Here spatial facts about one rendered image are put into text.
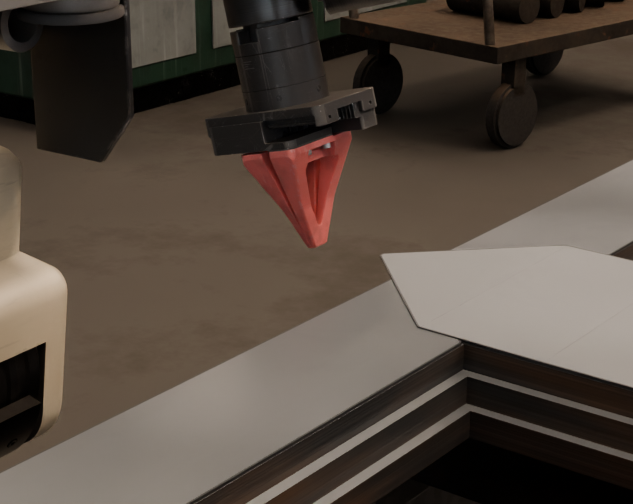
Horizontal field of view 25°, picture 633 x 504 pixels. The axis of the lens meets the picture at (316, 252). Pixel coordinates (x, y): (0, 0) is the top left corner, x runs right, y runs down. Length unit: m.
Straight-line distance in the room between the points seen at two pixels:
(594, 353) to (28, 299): 0.47
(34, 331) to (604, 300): 0.45
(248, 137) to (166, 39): 3.93
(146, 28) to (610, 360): 4.07
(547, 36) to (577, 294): 3.60
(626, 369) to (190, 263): 2.73
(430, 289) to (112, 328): 2.26
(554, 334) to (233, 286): 2.52
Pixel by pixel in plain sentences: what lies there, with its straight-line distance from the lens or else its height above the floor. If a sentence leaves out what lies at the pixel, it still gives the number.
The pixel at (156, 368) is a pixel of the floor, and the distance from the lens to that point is 2.93.
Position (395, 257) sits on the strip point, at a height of 0.87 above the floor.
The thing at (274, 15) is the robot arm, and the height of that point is 1.02.
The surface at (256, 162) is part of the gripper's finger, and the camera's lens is 0.97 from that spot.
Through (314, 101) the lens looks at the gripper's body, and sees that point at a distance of 0.95.
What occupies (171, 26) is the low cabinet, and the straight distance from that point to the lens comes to 4.91.
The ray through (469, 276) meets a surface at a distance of 0.93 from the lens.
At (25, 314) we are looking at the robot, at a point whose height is 0.78.
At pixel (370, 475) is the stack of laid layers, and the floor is 0.83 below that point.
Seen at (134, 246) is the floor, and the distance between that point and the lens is 3.62.
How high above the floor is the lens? 1.19
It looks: 20 degrees down
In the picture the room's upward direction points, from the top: straight up
